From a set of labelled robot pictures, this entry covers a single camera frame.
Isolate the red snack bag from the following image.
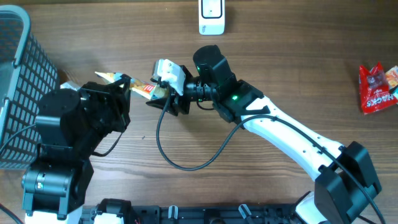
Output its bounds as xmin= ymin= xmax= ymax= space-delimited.
xmin=359 ymin=62 xmax=397 ymax=114

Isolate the orange tissue pack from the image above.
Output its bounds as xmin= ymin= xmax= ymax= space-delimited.
xmin=385 ymin=65 xmax=398 ymax=88

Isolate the teal tissue pack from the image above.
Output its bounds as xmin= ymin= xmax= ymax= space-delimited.
xmin=389 ymin=86 xmax=398 ymax=99

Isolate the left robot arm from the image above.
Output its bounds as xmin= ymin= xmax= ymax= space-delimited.
xmin=22 ymin=75 xmax=131 ymax=223

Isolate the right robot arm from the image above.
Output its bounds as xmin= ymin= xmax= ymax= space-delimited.
xmin=149 ymin=45 xmax=382 ymax=223

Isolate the white barcode scanner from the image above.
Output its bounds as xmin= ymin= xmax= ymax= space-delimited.
xmin=198 ymin=0 xmax=225 ymax=35

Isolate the dark grey mesh basket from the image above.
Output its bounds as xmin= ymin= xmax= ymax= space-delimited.
xmin=1 ymin=5 xmax=60 ymax=169

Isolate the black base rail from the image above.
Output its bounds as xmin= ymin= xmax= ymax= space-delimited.
xmin=79 ymin=203 xmax=351 ymax=224

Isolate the black left camera cable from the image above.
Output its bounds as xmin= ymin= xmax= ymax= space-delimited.
xmin=0 ymin=123 xmax=38 ymax=224

